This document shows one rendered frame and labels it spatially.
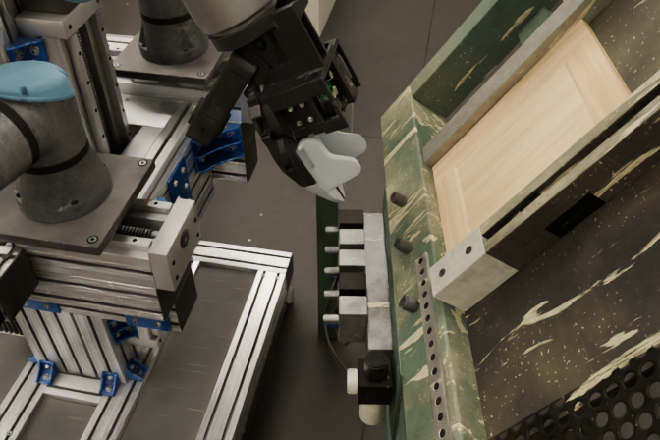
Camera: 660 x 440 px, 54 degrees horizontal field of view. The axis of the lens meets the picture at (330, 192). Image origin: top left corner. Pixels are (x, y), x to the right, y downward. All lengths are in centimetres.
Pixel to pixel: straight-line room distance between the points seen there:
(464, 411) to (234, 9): 68
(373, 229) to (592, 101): 57
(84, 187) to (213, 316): 97
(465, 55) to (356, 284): 58
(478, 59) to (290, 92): 101
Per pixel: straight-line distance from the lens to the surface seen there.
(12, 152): 98
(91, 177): 110
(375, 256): 138
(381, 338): 125
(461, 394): 101
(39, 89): 100
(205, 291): 205
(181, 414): 182
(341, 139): 64
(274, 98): 56
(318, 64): 55
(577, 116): 111
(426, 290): 114
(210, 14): 54
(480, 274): 106
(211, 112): 60
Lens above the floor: 175
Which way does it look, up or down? 41 degrees down
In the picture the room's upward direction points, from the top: straight up
